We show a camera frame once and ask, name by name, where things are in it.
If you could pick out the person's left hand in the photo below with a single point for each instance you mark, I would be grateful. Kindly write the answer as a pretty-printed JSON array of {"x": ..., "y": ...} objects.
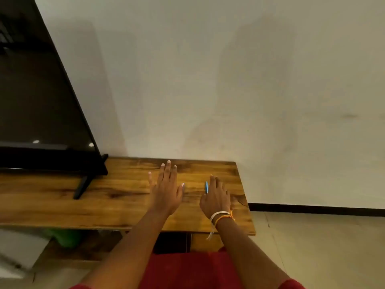
[{"x": 164, "y": 195}]

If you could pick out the person's right hand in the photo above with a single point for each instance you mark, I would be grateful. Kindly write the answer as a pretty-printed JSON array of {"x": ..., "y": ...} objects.
[{"x": 216, "y": 201}]

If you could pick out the person's right thumb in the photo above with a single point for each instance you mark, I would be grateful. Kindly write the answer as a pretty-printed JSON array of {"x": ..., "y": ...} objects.
[{"x": 203, "y": 200}]

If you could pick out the person's left thumb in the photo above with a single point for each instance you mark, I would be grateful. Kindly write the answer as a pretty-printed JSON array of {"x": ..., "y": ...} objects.
[{"x": 180, "y": 192}]

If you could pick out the person's left little finger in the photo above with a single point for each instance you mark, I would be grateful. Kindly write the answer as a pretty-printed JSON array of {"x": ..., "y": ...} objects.
[{"x": 152, "y": 179}]

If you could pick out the person's right middle finger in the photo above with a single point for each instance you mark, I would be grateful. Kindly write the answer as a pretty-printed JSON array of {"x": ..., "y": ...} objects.
[{"x": 218, "y": 185}]

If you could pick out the person's left middle finger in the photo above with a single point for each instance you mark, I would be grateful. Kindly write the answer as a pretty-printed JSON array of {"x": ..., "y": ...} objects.
[{"x": 168, "y": 171}]

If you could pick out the small blue pen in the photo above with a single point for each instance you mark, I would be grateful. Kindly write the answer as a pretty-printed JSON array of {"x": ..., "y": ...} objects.
[{"x": 207, "y": 187}]

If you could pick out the person's left forearm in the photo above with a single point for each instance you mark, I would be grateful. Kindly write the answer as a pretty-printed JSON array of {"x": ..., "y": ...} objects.
[{"x": 129, "y": 252}]

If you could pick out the person's right forearm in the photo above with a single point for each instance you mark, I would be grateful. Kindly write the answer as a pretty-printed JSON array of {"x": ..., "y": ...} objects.
[{"x": 249, "y": 255}]

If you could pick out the white wrist band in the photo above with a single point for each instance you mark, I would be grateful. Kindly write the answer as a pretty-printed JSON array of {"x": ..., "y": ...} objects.
[{"x": 217, "y": 214}]

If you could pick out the black television stand leg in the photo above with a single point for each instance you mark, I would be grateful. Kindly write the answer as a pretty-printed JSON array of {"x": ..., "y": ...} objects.
[{"x": 84, "y": 183}]

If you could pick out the person's red garment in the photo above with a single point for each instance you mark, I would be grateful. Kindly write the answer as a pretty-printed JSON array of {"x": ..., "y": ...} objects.
[{"x": 186, "y": 272}]

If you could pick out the black baseboard strip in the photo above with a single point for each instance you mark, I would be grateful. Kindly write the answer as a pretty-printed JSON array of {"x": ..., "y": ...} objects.
[{"x": 315, "y": 209}]

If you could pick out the green plastic object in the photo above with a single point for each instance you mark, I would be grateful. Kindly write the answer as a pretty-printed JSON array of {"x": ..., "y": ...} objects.
[{"x": 65, "y": 237}]

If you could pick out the black flat screen television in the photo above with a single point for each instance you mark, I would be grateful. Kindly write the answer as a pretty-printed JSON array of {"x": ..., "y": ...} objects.
[{"x": 36, "y": 96}]

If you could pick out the white plastic object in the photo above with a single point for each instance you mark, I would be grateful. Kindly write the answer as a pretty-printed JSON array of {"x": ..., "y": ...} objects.
[{"x": 21, "y": 249}]

